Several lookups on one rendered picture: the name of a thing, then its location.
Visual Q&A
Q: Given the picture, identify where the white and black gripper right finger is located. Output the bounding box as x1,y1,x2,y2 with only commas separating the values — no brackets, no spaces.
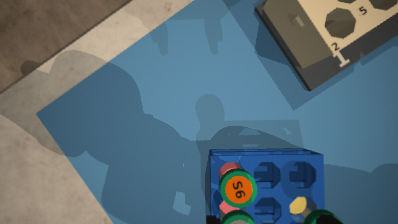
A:
316,215,343,224

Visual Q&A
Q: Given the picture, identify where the blue bench mat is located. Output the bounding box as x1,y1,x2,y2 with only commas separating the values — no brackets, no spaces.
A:
36,0,398,224

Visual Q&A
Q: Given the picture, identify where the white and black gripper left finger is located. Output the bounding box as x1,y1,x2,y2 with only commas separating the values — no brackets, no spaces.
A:
206,216,221,224

